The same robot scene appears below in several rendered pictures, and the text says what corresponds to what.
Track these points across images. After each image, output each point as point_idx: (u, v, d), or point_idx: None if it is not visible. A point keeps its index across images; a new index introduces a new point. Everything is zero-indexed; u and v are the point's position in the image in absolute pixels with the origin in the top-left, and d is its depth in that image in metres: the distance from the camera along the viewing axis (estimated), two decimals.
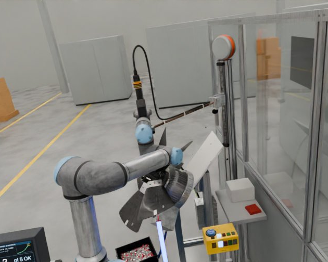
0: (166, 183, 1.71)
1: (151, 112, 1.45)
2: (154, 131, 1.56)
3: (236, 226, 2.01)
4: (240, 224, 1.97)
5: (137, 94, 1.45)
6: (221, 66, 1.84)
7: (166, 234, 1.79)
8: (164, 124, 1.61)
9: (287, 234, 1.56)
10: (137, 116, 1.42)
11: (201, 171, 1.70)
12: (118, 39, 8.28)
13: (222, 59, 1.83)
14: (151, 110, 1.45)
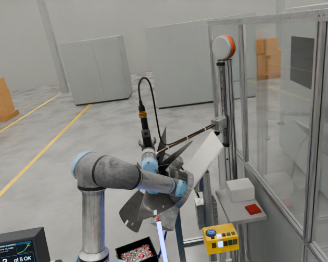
0: None
1: (156, 141, 1.51)
2: (159, 157, 1.62)
3: (236, 226, 2.01)
4: (240, 224, 1.97)
5: (142, 123, 1.51)
6: (221, 66, 1.84)
7: (166, 234, 1.79)
8: (167, 149, 1.67)
9: (287, 234, 1.56)
10: (142, 144, 1.48)
11: (201, 171, 1.70)
12: (118, 39, 8.28)
13: (222, 59, 1.83)
14: (155, 139, 1.51)
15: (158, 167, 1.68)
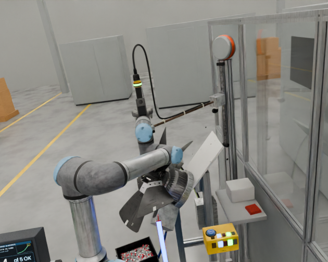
0: (166, 183, 1.71)
1: (152, 112, 1.44)
2: (154, 130, 1.56)
3: (236, 226, 2.01)
4: (240, 224, 1.97)
5: (137, 93, 1.45)
6: (221, 66, 1.84)
7: (166, 234, 1.79)
8: (164, 123, 1.61)
9: (287, 234, 1.56)
10: (137, 115, 1.42)
11: (201, 171, 1.70)
12: (118, 39, 8.28)
13: (222, 59, 1.83)
14: (151, 110, 1.44)
15: None
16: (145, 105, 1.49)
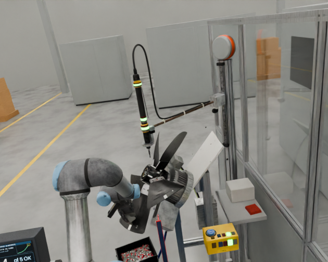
0: None
1: None
2: (154, 130, 1.56)
3: (236, 226, 2.01)
4: (240, 224, 1.97)
5: (137, 93, 1.45)
6: (221, 66, 1.84)
7: (166, 234, 1.79)
8: (164, 123, 1.61)
9: (287, 234, 1.56)
10: (121, 212, 1.58)
11: (201, 171, 1.70)
12: (118, 39, 8.28)
13: (222, 59, 1.83)
14: None
15: (151, 181, 1.65)
16: (145, 105, 1.49)
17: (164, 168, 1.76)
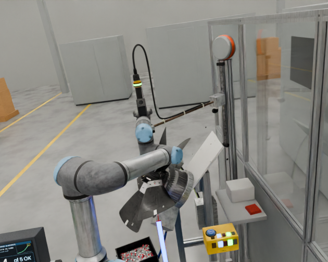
0: None
1: (152, 112, 1.45)
2: (154, 130, 1.56)
3: (236, 226, 2.01)
4: (240, 224, 1.97)
5: (137, 93, 1.45)
6: (221, 66, 1.84)
7: (166, 234, 1.79)
8: (164, 123, 1.61)
9: (287, 234, 1.56)
10: (137, 115, 1.42)
11: (201, 171, 1.70)
12: (118, 39, 8.28)
13: (222, 59, 1.83)
14: (151, 110, 1.45)
15: (148, 185, 1.66)
16: None
17: (164, 169, 1.74)
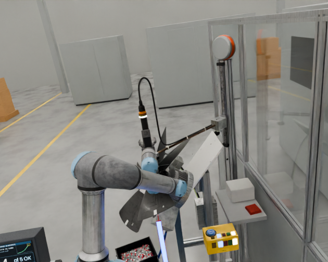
0: None
1: (156, 141, 1.51)
2: (159, 157, 1.62)
3: (236, 226, 2.01)
4: (240, 224, 1.97)
5: (142, 123, 1.51)
6: (221, 66, 1.84)
7: (166, 234, 1.79)
8: (167, 149, 1.67)
9: (287, 234, 1.56)
10: (142, 144, 1.48)
11: (201, 171, 1.70)
12: (118, 39, 8.28)
13: (222, 59, 1.83)
14: (155, 139, 1.51)
15: None
16: None
17: (164, 169, 1.74)
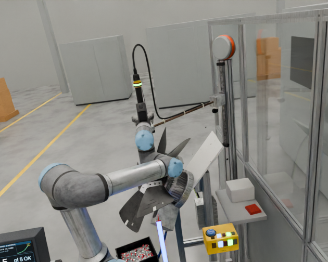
0: None
1: (153, 117, 1.35)
2: (154, 130, 1.56)
3: (236, 226, 2.01)
4: (240, 224, 1.97)
5: (137, 93, 1.45)
6: (221, 66, 1.84)
7: (166, 234, 1.79)
8: (164, 123, 1.61)
9: (287, 234, 1.56)
10: (137, 120, 1.33)
11: (201, 171, 1.70)
12: (118, 39, 8.28)
13: (222, 59, 1.83)
14: (152, 115, 1.36)
15: (148, 186, 1.66)
16: (145, 105, 1.49)
17: None
